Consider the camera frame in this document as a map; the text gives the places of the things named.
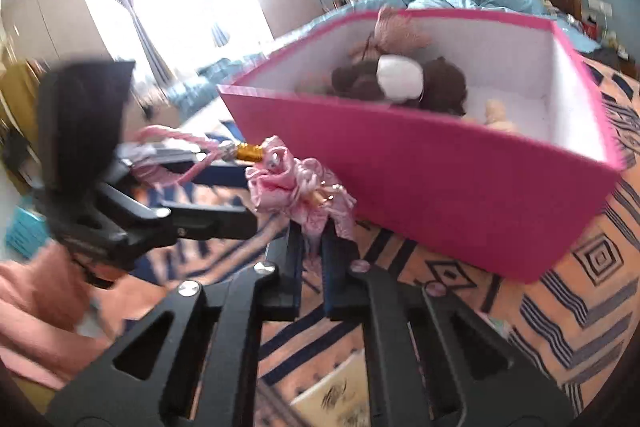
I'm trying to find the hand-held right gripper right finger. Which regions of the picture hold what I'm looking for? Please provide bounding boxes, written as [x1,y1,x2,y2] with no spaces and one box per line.
[320,229,576,427]

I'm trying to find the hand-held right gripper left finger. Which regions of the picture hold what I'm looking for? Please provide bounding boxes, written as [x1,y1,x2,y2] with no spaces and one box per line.
[45,222,306,427]

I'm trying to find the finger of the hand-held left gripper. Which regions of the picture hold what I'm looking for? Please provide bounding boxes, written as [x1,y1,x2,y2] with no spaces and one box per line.
[95,182,261,258]
[112,144,251,186]

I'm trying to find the pink satin flower pouch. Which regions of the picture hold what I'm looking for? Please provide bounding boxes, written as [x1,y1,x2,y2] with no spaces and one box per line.
[125,124,358,258]

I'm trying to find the yellow tissue pack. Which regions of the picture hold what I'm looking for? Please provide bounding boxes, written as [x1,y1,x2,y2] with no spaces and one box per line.
[290,349,371,427]

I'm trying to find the pink cardboard box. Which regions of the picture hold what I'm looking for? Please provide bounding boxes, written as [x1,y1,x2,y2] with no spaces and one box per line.
[217,4,626,285]

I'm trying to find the brown knitted bear plush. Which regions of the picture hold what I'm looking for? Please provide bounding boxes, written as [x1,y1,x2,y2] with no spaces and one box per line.
[330,54,468,118]

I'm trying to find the pink knitted bear plush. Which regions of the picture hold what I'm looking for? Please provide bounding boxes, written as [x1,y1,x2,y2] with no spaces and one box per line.
[350,7,433,62]

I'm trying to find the cream fluffy plush keychain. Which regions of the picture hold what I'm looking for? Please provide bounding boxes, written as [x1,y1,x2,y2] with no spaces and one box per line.
[482,99,516,132]

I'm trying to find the person's left forearm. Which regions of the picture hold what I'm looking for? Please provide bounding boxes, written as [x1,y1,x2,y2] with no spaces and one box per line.
[0,242,131,388]

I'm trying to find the blue plastic basket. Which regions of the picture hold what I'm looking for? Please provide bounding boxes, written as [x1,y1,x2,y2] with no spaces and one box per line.
[10,207,48,255]

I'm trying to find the orange patterned blanket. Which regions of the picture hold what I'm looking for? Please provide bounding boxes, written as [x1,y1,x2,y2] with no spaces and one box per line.
[130,57,640,427]

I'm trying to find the dark grey cloth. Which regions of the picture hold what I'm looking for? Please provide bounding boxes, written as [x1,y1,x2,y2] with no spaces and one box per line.
[582,47,626,68]

